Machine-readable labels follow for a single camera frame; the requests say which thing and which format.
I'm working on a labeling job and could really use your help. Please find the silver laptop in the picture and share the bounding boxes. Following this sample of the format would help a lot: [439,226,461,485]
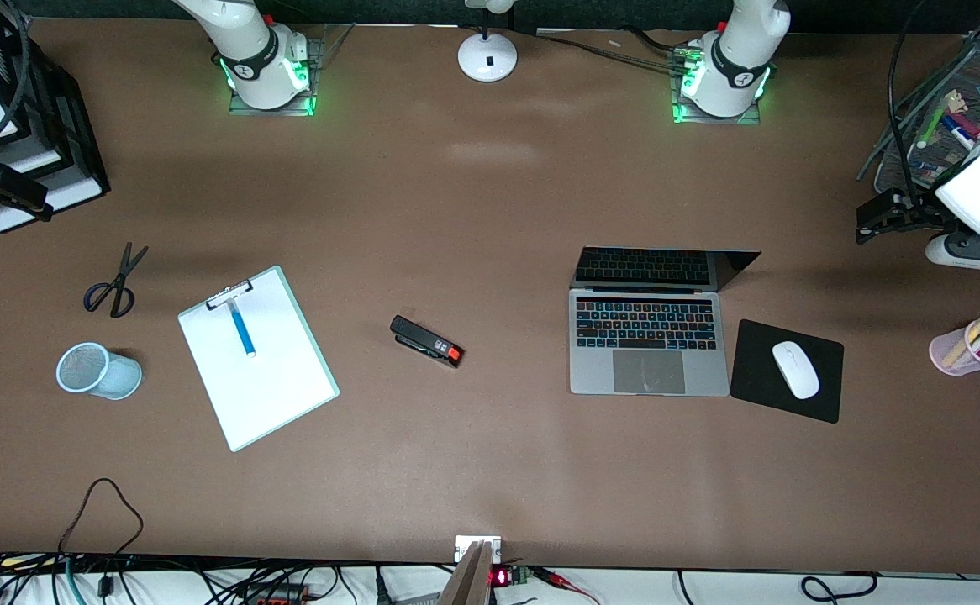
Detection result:
[568,245,762,397]

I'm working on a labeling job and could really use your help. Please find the green marker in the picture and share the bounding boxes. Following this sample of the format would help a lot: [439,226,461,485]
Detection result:
[916,103,946,150]

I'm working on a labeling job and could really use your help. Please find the black document tray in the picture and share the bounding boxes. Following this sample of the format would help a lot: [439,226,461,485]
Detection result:
[0,17,111,235]

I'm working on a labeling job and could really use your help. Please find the black scissors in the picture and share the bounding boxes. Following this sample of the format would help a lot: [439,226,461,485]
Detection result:
[83,242,150,319]

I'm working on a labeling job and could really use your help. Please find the pink mesh pen cup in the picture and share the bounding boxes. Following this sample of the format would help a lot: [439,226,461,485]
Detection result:
[930,318,980,376]

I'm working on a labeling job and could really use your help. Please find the white computer mouse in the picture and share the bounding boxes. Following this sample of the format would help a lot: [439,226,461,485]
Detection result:
[772,340,820,400]

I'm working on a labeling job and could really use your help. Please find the blue mesh pen cup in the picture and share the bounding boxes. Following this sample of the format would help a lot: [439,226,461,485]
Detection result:
[56,342,143,401]

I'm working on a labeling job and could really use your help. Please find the black mouse pad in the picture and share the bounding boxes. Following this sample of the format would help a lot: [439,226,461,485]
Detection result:
[730,318,845,424]

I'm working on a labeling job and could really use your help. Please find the white paper sheet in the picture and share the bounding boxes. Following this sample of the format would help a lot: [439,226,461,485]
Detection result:
[181,273,335,449]

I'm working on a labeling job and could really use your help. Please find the mint green clipboard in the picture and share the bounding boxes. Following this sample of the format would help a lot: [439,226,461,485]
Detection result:
[177,266,340,453]

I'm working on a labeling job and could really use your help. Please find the white lamp stand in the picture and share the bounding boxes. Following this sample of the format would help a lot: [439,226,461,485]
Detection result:
[457,0,518,83]

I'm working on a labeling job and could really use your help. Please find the black stapler red end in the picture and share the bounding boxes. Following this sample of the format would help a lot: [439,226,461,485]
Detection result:
[389,315,465,369]

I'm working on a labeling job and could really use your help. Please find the black orange power strip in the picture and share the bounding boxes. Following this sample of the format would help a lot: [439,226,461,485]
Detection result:
[242,584,312,605]

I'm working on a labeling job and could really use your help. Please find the red clip lead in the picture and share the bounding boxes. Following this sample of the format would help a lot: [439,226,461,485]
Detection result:
[532,566,602,605]

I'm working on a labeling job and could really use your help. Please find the white mounting plate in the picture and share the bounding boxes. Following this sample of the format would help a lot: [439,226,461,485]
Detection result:
[454,535,503,563]

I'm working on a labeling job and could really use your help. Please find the black wire mesh tray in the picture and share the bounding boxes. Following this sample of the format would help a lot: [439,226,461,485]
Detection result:
[857,29,980,203]

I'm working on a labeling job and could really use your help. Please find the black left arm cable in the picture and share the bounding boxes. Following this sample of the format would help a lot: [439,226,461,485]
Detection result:
[885,0,935,196]

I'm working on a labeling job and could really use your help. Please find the metal base plate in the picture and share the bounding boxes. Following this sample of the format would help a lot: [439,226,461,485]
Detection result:
[228,35,320,118]
[672,49,762,127]

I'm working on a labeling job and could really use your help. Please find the black base power cable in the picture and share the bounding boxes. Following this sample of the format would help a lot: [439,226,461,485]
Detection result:
[532,28,694,75]

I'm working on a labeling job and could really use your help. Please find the thin black looped cable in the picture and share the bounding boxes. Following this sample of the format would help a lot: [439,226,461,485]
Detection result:
[56,477,145,557]

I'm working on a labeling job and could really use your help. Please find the black coiled cable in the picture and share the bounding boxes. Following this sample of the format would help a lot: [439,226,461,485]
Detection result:
[799,572,879,603]

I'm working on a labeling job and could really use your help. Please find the aluminium profile post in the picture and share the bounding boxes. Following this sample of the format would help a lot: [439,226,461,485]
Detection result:
[438,540,495,605]

